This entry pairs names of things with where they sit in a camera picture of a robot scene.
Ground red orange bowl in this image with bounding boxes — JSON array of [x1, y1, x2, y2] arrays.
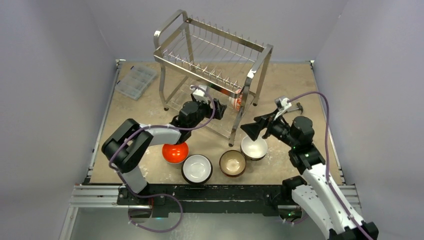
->
[[161, 142, 190, 164]]

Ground black handled claw hammer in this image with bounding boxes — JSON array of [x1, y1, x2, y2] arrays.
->
[[285, 102, 304, 115]]

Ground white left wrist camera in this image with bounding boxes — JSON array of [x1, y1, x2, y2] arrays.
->
[[190, 85, 209, 103]]

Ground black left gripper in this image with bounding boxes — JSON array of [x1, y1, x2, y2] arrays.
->
[[188, 98, 226, 131]]

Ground orange floral patterned bowl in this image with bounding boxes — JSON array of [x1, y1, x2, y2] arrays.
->
[[228, 89, 243, 112]]

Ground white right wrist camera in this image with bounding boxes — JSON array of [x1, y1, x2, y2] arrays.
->
[[274, 96, 292, 120]]

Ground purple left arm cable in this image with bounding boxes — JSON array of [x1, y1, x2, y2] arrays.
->
[[108, 85, 217, 200]]

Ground dark bowl cream inside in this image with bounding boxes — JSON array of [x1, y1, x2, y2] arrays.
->
[[240, 136, 268, 161]]

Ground stainless steel dish rack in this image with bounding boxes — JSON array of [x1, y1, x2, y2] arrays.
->
[[153, 9, 274, 146]]

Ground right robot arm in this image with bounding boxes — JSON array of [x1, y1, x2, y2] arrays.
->
[[240, 113, 379, 240]]

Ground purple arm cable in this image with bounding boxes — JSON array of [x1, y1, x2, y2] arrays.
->
[[288, 91, 375, 240], [108, 85, 217, 200]]

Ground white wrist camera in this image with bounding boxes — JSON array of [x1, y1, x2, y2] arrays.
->
[[190, 85, 209, 103], [274, 96, 292, 120]]

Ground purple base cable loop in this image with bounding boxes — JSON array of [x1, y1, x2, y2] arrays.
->
[[127, 193, 184, 234]]

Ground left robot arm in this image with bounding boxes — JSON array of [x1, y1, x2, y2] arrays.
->
[[101, 98, 227, 205]]

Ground brown bowl tan inside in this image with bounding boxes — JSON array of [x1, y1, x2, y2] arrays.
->
[[219, 150, 247, 178]]

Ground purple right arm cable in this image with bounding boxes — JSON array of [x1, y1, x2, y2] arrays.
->
[[288, 91, 375, 240]]

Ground clear plastic organizer box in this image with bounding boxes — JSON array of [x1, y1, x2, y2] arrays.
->
[[115, 64, 157, 101]]

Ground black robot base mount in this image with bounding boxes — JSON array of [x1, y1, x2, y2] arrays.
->
[[117, 176, 307, 218]]

